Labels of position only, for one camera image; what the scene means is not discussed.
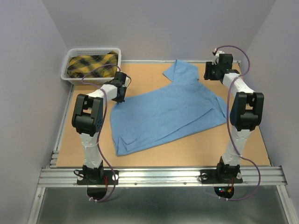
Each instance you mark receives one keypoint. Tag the yellow plaid shirt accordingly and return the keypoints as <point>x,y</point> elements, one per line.
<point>100,66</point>

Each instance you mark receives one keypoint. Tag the aluminium mounting rail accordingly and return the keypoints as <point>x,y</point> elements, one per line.
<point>153,177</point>

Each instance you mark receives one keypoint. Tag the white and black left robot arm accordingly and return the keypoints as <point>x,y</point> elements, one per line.
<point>88,119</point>

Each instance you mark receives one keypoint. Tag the light blue long sleeve shirt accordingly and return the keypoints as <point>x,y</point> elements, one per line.
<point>182,108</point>

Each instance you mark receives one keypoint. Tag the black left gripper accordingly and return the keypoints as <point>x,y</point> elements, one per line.
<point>120,99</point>

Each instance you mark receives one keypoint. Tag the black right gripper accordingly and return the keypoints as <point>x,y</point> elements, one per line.
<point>207,74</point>

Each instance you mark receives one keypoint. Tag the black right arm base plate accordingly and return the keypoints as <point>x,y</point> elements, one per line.
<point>224,181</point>

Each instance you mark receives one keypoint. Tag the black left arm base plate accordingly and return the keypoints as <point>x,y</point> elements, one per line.
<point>99,189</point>

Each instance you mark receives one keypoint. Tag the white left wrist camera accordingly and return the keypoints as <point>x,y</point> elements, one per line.
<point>127,81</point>

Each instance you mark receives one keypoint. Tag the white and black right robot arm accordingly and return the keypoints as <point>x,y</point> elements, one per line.
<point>242,118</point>

